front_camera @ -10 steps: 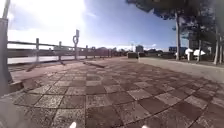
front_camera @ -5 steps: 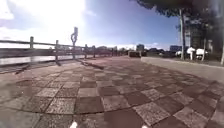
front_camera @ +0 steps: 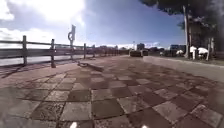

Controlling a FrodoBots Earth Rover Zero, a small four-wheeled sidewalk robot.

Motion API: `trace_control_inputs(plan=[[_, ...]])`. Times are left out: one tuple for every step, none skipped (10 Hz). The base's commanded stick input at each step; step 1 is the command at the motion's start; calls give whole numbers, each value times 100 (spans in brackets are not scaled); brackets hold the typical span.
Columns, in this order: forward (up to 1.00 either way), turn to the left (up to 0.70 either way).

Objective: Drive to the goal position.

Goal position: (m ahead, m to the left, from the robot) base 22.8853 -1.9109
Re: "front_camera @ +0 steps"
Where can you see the distant buildings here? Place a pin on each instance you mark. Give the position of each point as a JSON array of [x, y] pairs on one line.
[[141, 46]]

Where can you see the grey concrete strip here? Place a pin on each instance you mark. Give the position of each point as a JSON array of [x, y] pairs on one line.
[[196, 68]]

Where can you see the checkered stone tile pavement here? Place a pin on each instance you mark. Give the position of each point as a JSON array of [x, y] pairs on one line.
[[100, 96]]

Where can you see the wooden post and rail fence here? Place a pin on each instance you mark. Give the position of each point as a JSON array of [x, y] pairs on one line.
[[52, 52]]

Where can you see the river water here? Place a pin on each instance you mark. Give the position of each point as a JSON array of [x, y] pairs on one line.
[[33, 60]]

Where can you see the vehicle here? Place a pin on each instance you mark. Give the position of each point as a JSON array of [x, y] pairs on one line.
[[136, 53]]

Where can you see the robot's own part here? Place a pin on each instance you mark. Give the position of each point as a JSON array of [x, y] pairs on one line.
[[144, 126], [73, 125]]

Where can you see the group of people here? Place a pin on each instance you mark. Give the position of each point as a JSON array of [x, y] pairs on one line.
[[197, 51]]

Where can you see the dark trees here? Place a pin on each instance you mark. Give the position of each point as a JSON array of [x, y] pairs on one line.
[[200, 20]]

